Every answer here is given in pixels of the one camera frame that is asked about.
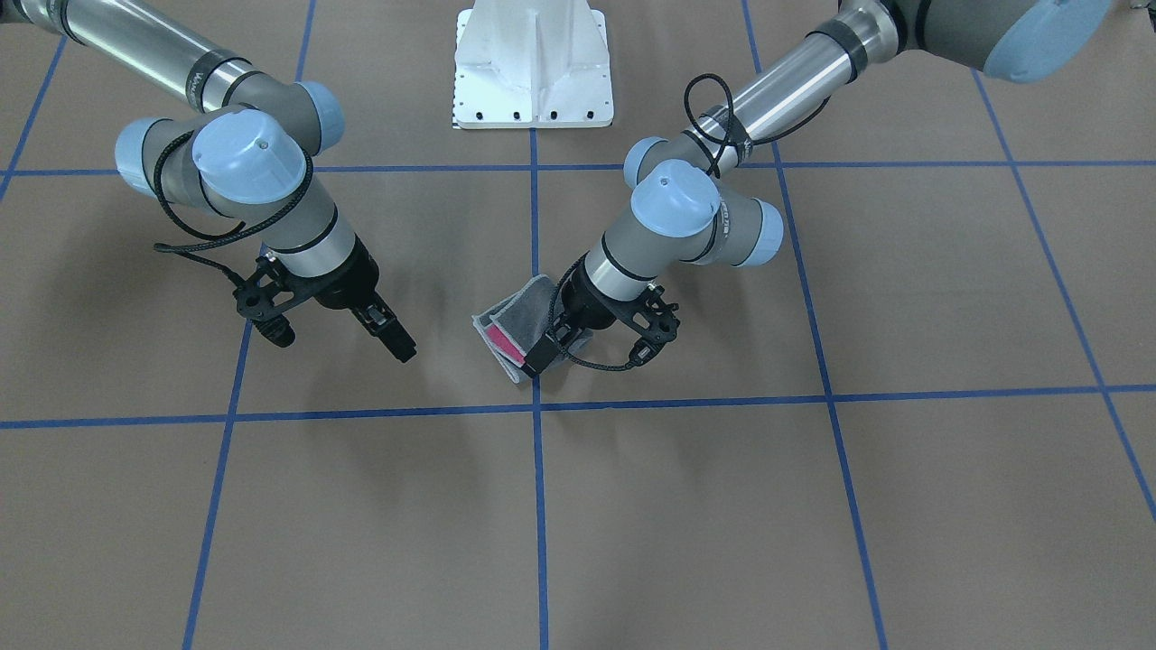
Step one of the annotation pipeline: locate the pink towel with grey back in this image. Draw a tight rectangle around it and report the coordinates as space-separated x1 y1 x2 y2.
470 274 556 385

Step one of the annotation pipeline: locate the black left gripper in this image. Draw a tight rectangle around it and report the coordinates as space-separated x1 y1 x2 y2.
520 264 630 376

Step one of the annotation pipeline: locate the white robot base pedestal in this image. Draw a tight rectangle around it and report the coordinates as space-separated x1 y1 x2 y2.
452 1 615 130

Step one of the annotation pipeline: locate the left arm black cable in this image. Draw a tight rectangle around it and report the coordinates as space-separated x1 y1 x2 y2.
547 74 832 374

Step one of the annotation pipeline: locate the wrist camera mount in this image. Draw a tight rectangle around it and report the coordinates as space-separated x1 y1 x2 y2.
234 254 319 348
610 283 680 369

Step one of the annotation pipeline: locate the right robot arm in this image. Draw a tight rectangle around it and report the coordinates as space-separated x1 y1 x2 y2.
3 1 416 362

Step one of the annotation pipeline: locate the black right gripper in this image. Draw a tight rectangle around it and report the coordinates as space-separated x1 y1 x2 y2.
313 237 417 363

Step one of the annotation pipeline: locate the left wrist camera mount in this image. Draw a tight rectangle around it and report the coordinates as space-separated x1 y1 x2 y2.
610 283 680 369

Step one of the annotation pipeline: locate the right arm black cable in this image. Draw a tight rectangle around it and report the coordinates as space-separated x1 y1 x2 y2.
151 131 314 272

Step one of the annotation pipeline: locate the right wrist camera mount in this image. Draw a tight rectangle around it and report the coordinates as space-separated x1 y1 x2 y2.
234 254 319 348

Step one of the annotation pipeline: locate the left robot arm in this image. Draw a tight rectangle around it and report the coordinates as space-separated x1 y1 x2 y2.
486 1 1110 377

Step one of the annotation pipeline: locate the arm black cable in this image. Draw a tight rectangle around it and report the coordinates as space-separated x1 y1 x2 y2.
151 131 314 272
547 74 832 374

